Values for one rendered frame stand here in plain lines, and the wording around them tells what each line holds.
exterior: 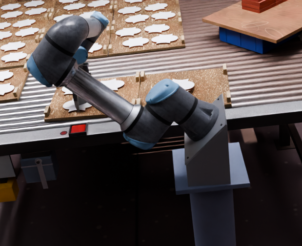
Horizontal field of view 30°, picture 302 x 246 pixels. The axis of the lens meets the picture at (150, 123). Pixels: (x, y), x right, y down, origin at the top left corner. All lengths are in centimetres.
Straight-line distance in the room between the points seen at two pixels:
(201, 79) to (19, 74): 96
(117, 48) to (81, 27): 116
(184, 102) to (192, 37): 122
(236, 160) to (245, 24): 95
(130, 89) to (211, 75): 38
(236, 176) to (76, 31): 78
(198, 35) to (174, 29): 15
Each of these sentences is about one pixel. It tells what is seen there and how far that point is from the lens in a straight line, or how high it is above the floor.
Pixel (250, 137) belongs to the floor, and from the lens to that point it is 387.
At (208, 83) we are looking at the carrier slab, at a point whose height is 94.
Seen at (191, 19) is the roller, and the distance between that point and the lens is 337.
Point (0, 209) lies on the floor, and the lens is 364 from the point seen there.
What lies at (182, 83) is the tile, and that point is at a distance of 254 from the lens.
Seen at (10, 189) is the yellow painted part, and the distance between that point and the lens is 256.
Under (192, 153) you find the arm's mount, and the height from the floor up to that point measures 100.
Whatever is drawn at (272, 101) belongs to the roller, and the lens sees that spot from 245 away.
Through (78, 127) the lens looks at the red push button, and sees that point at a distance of 240.
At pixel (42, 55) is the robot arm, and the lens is 189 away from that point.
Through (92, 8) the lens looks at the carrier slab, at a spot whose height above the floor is 94.
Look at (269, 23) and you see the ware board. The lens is 290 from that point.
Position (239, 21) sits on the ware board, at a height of 104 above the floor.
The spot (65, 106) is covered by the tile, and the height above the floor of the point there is 94.
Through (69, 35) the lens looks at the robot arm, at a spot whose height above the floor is 146.
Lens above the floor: 214
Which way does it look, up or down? 31 degrees down
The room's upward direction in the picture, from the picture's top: 8 degrees counter-clockwise
